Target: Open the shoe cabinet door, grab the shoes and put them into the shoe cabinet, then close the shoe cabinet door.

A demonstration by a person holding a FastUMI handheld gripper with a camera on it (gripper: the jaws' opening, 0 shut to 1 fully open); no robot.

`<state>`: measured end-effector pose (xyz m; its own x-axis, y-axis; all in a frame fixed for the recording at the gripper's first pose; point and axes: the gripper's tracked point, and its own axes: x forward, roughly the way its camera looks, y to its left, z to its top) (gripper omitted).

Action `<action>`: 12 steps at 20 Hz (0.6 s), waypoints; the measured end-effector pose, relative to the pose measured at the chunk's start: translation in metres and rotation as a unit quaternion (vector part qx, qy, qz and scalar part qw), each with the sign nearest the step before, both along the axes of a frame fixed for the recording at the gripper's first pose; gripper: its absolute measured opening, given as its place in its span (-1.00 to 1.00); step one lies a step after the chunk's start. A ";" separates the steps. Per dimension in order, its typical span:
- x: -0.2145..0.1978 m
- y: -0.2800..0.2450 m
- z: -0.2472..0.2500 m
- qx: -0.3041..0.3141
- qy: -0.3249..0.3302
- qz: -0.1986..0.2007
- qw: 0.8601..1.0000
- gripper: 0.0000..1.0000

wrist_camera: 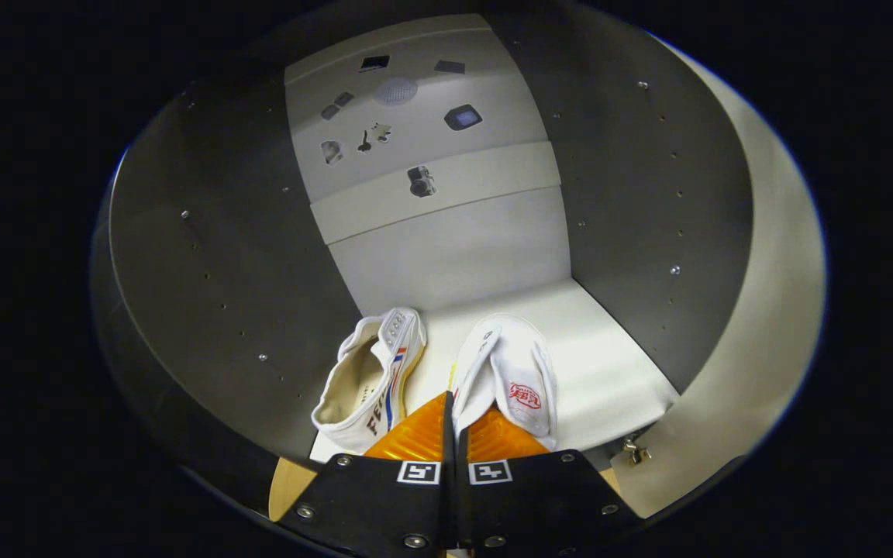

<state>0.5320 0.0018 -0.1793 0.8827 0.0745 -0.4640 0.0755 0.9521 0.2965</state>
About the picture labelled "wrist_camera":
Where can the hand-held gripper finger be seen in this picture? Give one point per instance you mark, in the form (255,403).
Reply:
(462,504)
(450,496)

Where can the white shoe striped side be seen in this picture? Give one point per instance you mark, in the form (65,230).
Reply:
(369,403)

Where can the white shoe red tongue logo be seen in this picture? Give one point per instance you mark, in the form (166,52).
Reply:
(520,364)

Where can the dark grey shoe cabinet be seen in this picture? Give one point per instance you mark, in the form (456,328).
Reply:
(206,271)

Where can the metal door hinge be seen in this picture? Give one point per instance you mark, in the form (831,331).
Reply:
(634,452)

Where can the light grey cabinet shelf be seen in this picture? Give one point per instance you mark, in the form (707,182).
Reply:
(609,372)

